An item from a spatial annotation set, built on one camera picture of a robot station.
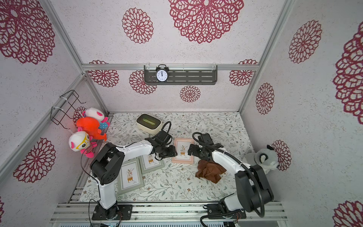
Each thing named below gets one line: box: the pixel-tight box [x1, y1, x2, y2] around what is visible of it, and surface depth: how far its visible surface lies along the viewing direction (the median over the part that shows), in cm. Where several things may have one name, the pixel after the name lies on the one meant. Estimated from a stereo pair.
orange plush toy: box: [76, 116, 108, 141], surface depth 90 cm
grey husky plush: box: [243, 144, 279, 175], surface depth 75 cm
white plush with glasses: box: [68, 126, 98, 158], surface depth 83 cm
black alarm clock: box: [155, 64, 170, 83], surface depth 92 cm
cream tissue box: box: [135, 113, 163, 135], surface depth 108 cm
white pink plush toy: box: [82, 107, 111, 128], surface depth 96 cm
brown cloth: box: [195, 159, 227, 184], surface depth 86 cm
